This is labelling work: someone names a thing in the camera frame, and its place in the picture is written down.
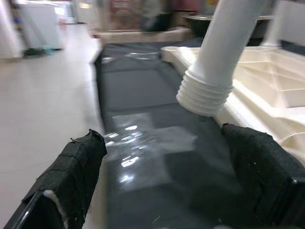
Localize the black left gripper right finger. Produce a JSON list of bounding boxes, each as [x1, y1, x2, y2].
[[220, 123, 305, 229]]

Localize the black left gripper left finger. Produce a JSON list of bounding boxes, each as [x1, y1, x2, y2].
[[4, 130, 108, 229]]

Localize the white plastic table leg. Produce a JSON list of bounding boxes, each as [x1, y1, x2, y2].
[[261, 0, 285, 48], [175, 0, 276, 117]]

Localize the clear tape patch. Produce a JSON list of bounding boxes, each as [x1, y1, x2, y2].
[[103, 112, 198, 191], [100, 45, 163, 65]]

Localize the white plastic table top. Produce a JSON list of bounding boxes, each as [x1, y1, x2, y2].
[[161, 45, 305, 165]]

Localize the black tablecloth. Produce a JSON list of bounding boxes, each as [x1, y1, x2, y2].
[[91, 38, 305, 229]]

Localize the white cabinet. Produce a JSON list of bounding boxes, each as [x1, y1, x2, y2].
[[18, 0, 62, 51]]

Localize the grey stone ledge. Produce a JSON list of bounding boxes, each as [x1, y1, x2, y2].
[[97, 27, 193, 43]]

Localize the black wok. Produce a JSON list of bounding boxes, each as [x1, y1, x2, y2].
[[183, 14, 215, 38]]

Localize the dark bag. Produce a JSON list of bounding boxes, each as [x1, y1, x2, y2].
[[140, 0, 177, 33]]

